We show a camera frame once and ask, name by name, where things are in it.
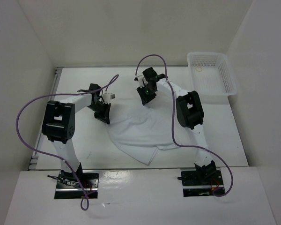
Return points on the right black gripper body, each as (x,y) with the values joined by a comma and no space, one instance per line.
(146,93)

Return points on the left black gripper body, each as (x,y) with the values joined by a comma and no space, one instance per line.
(100,109)

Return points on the white skirt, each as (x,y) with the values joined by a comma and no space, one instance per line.
(141,131)

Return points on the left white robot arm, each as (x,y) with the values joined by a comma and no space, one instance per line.
(59,127)

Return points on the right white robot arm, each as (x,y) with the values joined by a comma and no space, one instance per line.
(188,112)

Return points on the white perforated plastic basket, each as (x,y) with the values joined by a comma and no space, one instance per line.
(212,76)

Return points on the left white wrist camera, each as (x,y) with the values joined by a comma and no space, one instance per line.
(107,97)

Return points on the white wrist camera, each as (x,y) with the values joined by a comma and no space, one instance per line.
(107,97)
(141,80)

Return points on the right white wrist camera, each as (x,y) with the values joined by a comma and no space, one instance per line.
(141,80)

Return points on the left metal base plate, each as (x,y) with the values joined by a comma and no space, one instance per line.
(70,189)

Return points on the metal base plate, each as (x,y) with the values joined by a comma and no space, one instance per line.
(193,187)
(70,189)

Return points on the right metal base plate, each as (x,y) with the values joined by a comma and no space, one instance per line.
(193,187)

